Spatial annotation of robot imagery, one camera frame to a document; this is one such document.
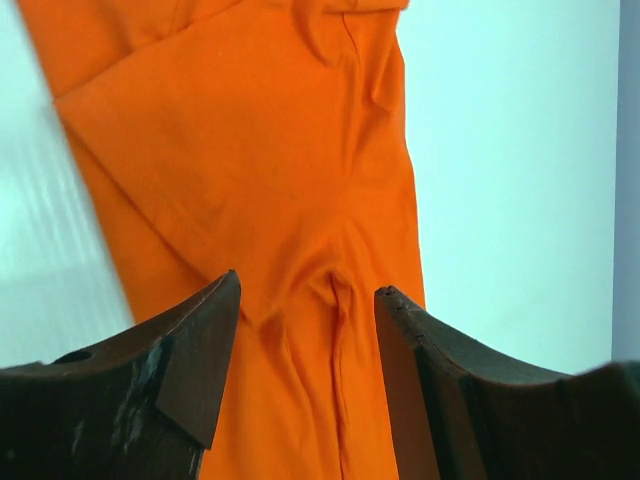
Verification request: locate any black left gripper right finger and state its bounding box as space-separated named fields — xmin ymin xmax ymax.
xmin=375 ymin=286 xmax=639 ymax=479

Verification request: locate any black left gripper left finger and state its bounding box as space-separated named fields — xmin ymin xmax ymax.
xmin=1 ymin=271 xmax=241 ymax=479

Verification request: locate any orange t-shirt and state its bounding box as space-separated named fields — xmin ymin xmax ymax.
xmin=19 ymin=1 xmax=424 ymax=479

